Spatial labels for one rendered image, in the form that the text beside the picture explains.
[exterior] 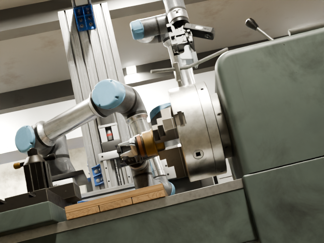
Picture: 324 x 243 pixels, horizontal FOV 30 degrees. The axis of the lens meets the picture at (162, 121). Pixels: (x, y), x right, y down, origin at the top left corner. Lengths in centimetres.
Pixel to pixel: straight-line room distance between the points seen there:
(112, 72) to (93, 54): 14
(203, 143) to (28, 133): 89
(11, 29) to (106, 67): 325
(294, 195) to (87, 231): 61
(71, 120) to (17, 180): 773
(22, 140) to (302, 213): 124
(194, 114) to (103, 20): 127
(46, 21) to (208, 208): 447
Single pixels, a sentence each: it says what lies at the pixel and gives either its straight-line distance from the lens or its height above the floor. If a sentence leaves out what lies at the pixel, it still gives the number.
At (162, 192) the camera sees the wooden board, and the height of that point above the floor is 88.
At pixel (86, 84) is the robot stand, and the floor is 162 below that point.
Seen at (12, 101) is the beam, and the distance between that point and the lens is 811.
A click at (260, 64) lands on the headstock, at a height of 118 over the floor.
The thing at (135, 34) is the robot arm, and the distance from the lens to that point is 239.
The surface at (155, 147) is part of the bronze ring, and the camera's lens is 198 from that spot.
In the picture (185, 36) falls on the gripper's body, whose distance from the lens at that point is 221.
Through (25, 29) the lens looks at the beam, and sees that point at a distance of 613.
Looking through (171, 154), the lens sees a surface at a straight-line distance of 201.
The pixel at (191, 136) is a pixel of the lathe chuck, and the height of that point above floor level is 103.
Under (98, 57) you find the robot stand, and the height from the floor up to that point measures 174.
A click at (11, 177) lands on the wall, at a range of 1017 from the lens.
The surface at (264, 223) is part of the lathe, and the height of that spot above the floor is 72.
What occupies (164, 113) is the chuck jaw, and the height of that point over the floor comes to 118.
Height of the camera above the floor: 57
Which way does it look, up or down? 16 degrees up
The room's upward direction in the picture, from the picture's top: 13 degrees counter-clockwise
